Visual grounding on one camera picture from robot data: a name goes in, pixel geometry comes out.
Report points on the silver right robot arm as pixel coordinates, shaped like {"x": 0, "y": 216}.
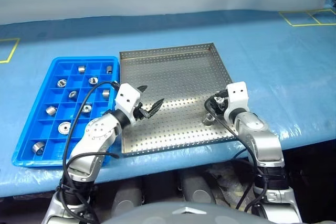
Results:
{"x": 265, "y": 140}

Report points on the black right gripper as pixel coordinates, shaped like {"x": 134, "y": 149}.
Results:
{"x": 223, "y": 108}

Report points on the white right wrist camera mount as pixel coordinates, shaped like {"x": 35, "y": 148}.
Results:
{"x": 237, "y": 91}

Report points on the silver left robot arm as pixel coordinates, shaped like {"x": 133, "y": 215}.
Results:
{"x": 97, "y": 132}

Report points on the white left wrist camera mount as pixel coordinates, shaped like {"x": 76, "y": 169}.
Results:
{"x": 126, "y": 95}

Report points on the perforated metal tray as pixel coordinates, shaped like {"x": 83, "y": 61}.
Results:
{"x": 170, "y": 77}

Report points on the dark grey rounded shape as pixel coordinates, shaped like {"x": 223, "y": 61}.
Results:
{"x": 197, "y": 187}
{"x": 126, "y": 199}

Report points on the blue compartment tray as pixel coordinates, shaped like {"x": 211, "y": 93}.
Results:
{"x": 76, "y": 61}

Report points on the grey robot torso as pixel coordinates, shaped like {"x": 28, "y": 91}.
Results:
{"x": 183, "y": 214}

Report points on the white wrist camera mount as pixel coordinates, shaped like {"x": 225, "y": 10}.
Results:
{"x": 237, "y": 91}
{"x": 126, "y": 95}

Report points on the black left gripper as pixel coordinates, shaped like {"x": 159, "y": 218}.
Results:
{"x": 140, "y": 113}

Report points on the blue plastic table cover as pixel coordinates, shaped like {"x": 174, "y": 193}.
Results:
{"x": 262, "y": 58}

